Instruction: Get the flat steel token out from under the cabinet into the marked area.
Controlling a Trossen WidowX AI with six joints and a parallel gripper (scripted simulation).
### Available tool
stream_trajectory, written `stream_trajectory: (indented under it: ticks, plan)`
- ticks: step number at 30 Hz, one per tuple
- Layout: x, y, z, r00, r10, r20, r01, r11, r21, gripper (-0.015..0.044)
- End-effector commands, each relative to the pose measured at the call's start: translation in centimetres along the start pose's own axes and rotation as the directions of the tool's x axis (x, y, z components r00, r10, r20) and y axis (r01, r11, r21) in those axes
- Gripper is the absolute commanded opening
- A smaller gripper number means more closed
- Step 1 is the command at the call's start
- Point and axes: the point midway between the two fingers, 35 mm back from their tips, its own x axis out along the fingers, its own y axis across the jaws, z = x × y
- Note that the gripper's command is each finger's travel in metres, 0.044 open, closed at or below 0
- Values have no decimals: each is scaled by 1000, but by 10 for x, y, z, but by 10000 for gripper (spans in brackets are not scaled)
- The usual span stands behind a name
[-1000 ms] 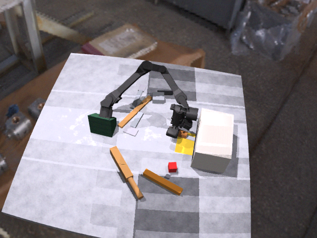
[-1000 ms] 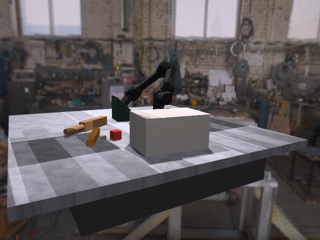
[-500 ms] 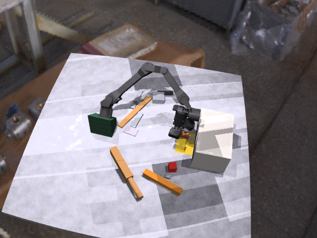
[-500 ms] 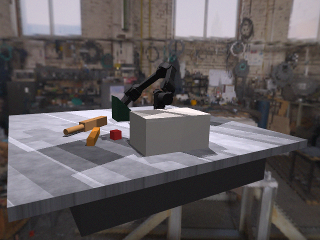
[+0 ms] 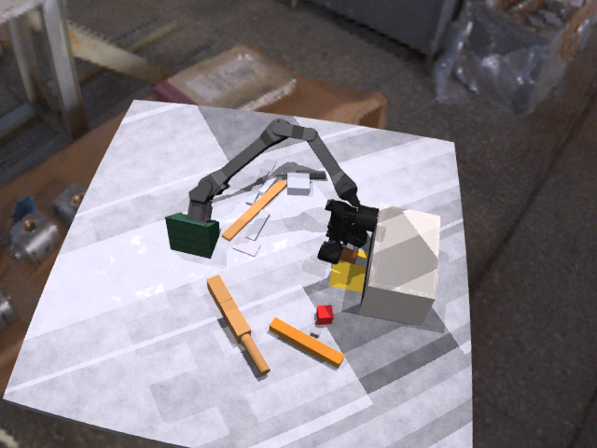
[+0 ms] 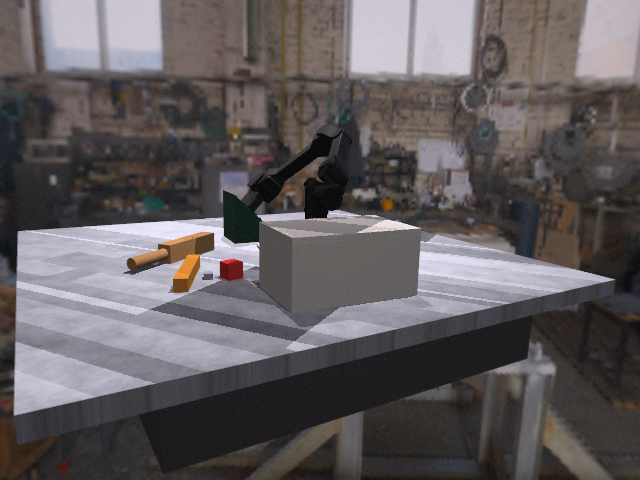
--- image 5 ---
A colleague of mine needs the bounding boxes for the black screwdriver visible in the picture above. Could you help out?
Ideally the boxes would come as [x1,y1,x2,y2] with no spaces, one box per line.
[279,170,326,179]

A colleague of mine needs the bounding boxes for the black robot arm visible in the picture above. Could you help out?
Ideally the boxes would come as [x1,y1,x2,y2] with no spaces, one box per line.
[186,119,379,248]

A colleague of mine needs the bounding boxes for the brown cylinder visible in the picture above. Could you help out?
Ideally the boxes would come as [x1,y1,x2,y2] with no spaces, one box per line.
[340,246,368,267]

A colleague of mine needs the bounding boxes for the orange block with cylindrical handle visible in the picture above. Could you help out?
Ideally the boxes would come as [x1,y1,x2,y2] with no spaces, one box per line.
[206,274,270,376]

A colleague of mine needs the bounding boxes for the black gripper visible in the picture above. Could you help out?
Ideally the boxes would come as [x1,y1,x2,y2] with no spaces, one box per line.
[317,220,350,265]

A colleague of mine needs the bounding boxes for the red block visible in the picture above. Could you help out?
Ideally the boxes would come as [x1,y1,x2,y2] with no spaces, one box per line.
[316,305,333,325]

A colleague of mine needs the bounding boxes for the orange bar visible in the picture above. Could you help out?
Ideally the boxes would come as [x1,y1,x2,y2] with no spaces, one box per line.
[222,179,287,242]
[270,317,344,369]

